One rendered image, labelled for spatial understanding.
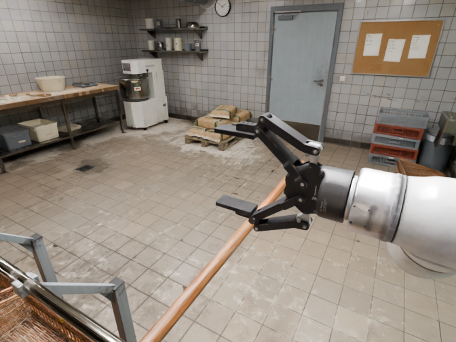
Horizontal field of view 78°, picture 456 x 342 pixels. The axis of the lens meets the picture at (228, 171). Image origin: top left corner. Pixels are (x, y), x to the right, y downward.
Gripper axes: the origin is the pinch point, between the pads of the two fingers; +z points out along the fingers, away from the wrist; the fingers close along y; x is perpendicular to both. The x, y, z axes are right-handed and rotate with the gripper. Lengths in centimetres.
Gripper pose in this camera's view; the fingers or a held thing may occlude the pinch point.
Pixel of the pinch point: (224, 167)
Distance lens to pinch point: 48.3
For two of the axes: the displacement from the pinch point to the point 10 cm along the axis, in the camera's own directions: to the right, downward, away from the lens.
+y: 0.0, 9.0, 4.3
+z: -8.7, -2.1, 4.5
